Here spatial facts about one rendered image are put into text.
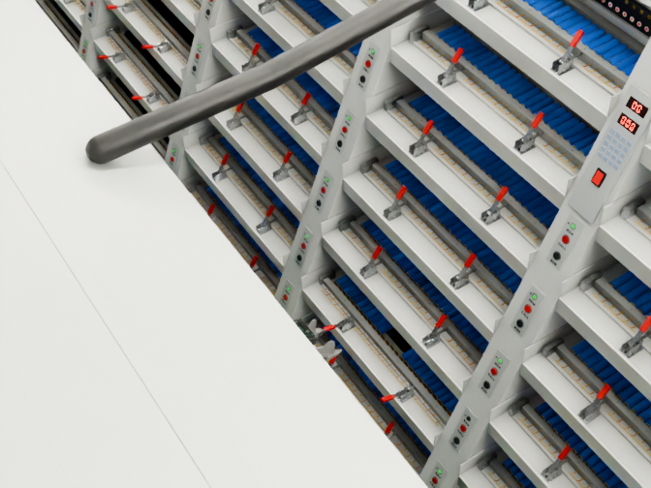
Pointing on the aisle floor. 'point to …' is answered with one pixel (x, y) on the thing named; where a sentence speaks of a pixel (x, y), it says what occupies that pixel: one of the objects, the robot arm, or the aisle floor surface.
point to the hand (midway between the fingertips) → (328, 343)
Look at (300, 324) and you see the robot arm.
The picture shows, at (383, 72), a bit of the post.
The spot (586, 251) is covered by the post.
